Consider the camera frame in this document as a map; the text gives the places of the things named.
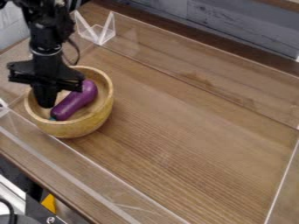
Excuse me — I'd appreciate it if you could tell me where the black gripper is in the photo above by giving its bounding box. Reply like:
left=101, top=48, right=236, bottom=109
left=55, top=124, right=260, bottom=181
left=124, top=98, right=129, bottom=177
left=6, top=52, right=85, bottom=109

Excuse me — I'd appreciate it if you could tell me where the purple toy eggplant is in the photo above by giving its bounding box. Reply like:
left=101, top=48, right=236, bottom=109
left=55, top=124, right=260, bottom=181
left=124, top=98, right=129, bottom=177
left=49, top=80, right=98, bottom=121

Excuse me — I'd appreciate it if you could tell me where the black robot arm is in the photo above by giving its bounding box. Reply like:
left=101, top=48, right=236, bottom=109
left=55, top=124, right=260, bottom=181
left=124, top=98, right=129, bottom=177
left=0, top=0, right=85, bottom=109

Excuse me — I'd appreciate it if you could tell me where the brown wooden bowl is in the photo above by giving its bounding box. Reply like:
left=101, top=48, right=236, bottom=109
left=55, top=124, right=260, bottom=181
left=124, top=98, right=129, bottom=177
left=23, top=66, right=113, bottom=138

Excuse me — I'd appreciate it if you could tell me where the yellow black device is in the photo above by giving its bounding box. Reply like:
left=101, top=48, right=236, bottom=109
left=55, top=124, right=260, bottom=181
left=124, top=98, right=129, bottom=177
left=41, top=193, right=67, bottom=223

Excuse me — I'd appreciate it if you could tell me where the clear acrylic corner bracket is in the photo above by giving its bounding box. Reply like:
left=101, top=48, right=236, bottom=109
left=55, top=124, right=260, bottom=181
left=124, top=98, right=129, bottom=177
left=73, top=11, right=116, bottom=46

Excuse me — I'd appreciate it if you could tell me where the black cable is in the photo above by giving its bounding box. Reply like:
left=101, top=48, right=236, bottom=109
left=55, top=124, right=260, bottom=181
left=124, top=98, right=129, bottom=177
left=0, top=198, right=15, bottom=224

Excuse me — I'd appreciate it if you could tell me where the clear acrylic tray wall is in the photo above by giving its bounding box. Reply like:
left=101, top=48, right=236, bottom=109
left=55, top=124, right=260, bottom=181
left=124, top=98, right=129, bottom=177
left=0, top=4, right=299, bottom=224

